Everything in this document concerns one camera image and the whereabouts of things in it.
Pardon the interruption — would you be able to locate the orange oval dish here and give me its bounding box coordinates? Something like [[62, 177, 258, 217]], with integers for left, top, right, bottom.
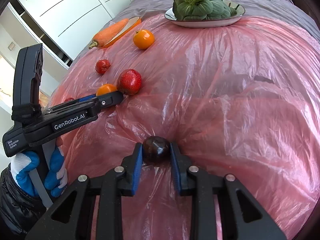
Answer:
[[103, 17, 142, 48]]

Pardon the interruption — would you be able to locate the carrot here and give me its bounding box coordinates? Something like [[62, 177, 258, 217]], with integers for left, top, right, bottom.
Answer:
[[88, 18, 129, 49]]

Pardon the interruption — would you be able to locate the white plate with dark rim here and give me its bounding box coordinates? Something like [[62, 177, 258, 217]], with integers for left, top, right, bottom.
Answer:
[[164, 0, 246, 28]]

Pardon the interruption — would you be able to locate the red fruit centre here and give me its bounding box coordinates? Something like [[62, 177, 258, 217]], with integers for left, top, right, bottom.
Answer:
[[117, 69, 142, 95]]

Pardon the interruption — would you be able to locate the left hand blue white glove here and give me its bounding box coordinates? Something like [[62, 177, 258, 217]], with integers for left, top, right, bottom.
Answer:
[[10, 146, 68, 198]]

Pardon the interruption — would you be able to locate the red fruit far left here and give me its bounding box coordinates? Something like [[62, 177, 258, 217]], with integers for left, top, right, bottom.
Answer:
[[95, 59, 111, 75]]

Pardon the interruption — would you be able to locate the red fruit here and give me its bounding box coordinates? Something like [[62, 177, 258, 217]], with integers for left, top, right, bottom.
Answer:
[[117, 69, 142, 95], [64, 98, 74, 102], [95, 59, 111, 75]]

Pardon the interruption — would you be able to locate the green bok choy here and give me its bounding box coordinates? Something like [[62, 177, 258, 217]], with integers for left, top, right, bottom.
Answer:
[[172, 0, 236, 21]]

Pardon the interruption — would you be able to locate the white wardrobe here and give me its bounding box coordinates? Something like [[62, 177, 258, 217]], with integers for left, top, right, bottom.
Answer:
[[11, 0, 132, 66]]

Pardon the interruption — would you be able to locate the left forearm black sleeve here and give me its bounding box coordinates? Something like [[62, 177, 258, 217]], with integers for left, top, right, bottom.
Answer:
[[1, 166, 47, 239]]

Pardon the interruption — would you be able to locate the purple bed sheet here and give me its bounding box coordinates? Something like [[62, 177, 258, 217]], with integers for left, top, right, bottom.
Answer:
[[113, 0, 319, 41]]

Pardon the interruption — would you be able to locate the smooth orange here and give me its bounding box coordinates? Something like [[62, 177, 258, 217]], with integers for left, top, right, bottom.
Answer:
[[96, 83, 117, 96], [133, 29, 155, 50]]

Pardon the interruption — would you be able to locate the pink plastic sheet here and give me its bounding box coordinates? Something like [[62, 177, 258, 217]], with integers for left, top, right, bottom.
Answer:
[[51, 14, 319, 239]]

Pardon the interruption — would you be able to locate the red fruit left front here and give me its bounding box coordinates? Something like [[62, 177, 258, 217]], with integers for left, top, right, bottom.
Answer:
[[64, 98, 74, 102]]

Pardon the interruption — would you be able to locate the dark purple plum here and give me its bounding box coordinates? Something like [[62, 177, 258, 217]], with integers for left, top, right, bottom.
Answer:
[[142, 136, 171, 165]]

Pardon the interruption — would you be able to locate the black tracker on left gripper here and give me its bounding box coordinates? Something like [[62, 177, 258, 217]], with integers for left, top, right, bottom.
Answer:
[[11, 44, 43, 128]]

